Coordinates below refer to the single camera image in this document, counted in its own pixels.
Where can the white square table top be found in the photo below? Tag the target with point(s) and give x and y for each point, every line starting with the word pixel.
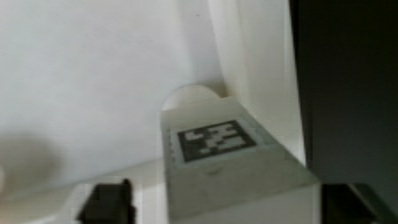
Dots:
pixel 98 55

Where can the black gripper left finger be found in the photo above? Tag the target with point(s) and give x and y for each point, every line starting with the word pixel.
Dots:
pixel 107 207

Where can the white table leg with tag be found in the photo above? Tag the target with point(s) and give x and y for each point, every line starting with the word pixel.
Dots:
pixel 238 183

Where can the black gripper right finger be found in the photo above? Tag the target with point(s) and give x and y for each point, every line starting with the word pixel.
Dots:
pixel 352 206

